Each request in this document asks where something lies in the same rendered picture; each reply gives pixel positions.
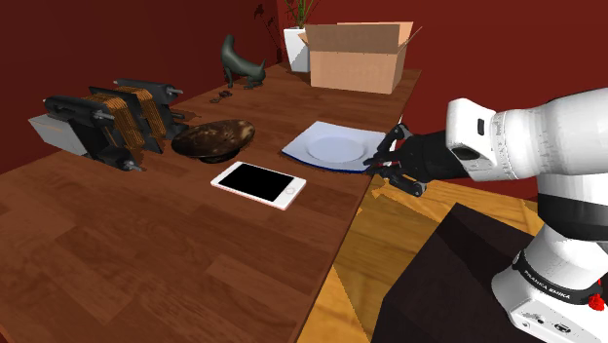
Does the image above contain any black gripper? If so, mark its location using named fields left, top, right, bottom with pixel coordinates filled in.
left=363, top=124, right=470, bottom=199

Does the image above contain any white square plate blue rim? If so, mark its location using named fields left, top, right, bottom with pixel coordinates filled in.
left=280, top=120, right=389, bottom=174

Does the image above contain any open cardboard box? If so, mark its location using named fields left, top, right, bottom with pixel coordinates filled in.
left=296, top=20, right=416, bottom=95

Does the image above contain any dark robot stand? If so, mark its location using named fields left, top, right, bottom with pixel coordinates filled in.
left=369, top=201, right=549, bottom=343

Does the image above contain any white phone with black screen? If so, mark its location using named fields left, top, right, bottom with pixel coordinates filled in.
left=209, top=160, right=308, bottom=212

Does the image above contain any white pot with plant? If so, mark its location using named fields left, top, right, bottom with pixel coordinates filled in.
left=283, top=0, right=321, bottom=74

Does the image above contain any dark brown bowl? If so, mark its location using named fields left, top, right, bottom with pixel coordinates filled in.
left=170, top=118, right=256, bottom=165

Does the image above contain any small dark object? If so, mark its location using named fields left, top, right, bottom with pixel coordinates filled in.
left=209, top=88, right=235, bottom=105

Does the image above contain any dark green animal figure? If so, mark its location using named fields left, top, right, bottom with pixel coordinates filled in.
left=219, top=33, right=268, bottom=91

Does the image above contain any brown wooden table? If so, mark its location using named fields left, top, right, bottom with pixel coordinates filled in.
left=0, top=62, right=423, bottom=343

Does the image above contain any black and orange appliance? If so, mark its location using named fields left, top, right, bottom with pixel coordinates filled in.
left=27, top=77, right=192, bottom=173

